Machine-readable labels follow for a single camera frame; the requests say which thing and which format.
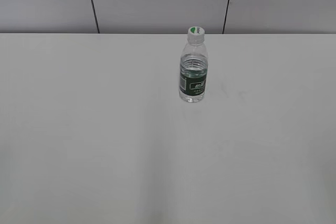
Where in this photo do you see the white green bottle cap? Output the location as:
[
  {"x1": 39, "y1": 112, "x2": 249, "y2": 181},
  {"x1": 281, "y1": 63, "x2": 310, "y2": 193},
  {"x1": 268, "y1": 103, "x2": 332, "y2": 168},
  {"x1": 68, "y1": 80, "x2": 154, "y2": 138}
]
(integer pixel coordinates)
[{"x1": 187, "y1": 26, "x2": 205, "y2": 45}]

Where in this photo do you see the clear water bottle green label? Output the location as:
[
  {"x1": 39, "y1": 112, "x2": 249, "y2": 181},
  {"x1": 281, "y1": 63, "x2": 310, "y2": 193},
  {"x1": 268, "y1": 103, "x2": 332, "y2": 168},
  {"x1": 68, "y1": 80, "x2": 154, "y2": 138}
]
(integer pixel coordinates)
[{"x1": 179, "y1": 35, "x2": 208, "y2": 103}]

